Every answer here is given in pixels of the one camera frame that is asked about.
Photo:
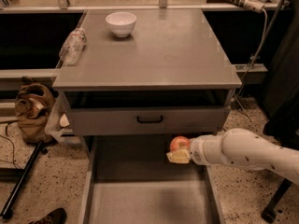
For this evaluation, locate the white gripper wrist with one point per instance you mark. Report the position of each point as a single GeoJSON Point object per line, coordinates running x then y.
{"type": "Point", "coordinates": [197, 151]}

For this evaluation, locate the red apple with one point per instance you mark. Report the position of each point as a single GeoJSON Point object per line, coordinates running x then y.
{"type": "Point", "coordinates": [179, 142]}

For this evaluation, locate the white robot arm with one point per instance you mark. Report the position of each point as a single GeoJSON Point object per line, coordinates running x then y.
{"type": "Point", "coordinates": [237, 148]}

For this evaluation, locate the grey top drawer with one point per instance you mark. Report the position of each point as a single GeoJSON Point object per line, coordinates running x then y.
{"type": "Point", "coordinates": [166, 120]}

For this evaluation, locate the grey open middle drawer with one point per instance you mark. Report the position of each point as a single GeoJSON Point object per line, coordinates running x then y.
{"type": "Point", "coordinates": [130, 181]}

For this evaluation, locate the grey drawer cabinet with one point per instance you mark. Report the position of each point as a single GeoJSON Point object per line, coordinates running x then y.
{"type": "Point", "coordinates": [171, 59]}

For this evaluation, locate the clear plastic storage bin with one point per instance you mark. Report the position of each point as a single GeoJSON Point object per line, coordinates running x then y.
{"type": "Point", "coordinates": [58, 126]}

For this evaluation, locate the dark shoe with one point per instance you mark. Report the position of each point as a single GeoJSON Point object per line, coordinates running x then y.
{"type": "Point", "coordinates": [57, 216]}

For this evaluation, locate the white ceramic bowl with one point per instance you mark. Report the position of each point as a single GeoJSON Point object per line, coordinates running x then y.
{"type": "Point", "coordinates": [121, 24]}

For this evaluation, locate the clear plastic water bottle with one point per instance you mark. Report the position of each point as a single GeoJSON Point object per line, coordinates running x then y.
{"type": "Point", "coordinates": [73, 46]}

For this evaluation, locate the brown backpack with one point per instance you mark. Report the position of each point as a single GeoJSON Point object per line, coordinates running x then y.
{"type": "Point", "coordinates": [33, 106]}

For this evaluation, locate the black metal pole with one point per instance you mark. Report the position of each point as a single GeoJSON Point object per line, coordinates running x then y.
{"type": "Point", "coordinates": [22, 174]}

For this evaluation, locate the black drawer handle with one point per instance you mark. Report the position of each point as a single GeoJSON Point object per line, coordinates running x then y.
{"type": "Point", "coordinates": [149, 120]}

